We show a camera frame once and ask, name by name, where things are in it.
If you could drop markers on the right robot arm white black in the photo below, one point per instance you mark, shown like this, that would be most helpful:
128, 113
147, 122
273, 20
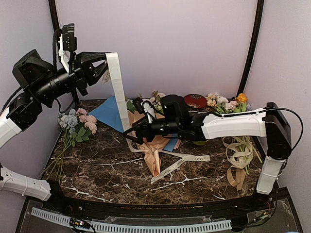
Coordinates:
268, 122

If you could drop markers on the left black frame post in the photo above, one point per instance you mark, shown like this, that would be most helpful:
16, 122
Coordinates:
54, 15

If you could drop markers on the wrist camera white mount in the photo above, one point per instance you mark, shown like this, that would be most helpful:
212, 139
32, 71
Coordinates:
145, 107
64, 44

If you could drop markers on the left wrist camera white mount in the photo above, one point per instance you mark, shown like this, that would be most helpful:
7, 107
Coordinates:
64, 44

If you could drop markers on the blue wrapping paper sheet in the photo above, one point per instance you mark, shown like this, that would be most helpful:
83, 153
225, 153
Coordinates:
108, 114

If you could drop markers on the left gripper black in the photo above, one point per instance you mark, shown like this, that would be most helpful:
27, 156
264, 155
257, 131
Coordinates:
88, 71

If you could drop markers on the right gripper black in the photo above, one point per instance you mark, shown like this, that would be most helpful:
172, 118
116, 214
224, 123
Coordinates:
139, 128

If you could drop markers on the red round embroidered cushion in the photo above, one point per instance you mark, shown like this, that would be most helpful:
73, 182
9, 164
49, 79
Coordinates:
195, 101

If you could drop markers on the white slotted cable duct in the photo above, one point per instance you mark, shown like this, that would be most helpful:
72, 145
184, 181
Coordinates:
133, 225

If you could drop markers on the beige pink wrapping paper sheet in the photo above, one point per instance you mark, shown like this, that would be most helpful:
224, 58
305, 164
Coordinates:
150, 149

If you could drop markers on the black frame post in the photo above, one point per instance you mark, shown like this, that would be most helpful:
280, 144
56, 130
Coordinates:
252, 46
54, 15

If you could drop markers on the brown twine ribbon bundle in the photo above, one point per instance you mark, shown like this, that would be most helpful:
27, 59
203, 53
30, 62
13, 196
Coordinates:
240, 154

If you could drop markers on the pink rose fake flower stem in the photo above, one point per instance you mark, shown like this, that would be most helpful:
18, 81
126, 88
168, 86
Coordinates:
155, 100

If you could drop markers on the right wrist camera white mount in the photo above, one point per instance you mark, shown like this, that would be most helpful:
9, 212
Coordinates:
145, 107

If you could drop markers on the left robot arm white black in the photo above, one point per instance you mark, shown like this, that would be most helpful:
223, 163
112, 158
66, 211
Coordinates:
41, 84

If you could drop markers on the white rose fake flower stem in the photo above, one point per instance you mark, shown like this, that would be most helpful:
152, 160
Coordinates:
131, 105

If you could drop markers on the white printed ribbon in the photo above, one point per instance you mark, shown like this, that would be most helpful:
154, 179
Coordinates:
114, 69

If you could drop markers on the lime green bowl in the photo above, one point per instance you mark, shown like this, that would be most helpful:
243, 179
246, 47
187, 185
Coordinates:
200, 143

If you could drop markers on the right black frame post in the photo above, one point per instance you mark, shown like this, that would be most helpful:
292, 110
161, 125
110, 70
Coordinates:
252, 46

